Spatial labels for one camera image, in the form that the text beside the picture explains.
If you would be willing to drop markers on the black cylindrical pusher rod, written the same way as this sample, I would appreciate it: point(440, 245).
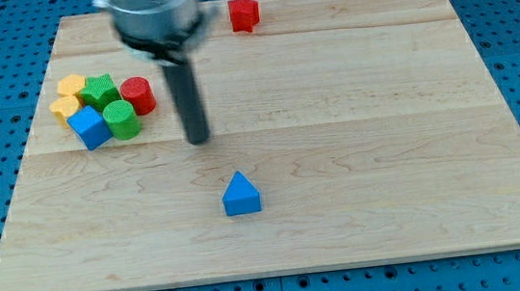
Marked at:
point(187, 102)

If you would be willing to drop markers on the green star block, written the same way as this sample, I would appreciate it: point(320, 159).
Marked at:
point(99, 92)

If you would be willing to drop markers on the green cylinder block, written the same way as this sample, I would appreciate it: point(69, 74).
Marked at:
point(122, 120)

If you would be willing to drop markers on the blue triangle block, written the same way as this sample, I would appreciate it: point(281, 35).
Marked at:
point(241, 197)

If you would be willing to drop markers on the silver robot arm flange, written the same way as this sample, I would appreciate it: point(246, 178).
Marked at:
point(165, 31)

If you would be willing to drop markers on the light wooden board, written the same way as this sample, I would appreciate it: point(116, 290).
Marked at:
point(372, 130)

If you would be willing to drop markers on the yellow hexagon block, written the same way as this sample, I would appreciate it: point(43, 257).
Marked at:
point(71, 85)

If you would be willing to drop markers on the yellow heart block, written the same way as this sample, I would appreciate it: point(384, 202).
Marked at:
point(63, 108)

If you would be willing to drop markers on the red star block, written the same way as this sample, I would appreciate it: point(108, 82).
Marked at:
point(244, 15)

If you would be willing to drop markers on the red cylinder block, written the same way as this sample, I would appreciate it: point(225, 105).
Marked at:
point(138, 92)

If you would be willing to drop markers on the blue cube block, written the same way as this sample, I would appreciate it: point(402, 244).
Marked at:
point(90, 127)

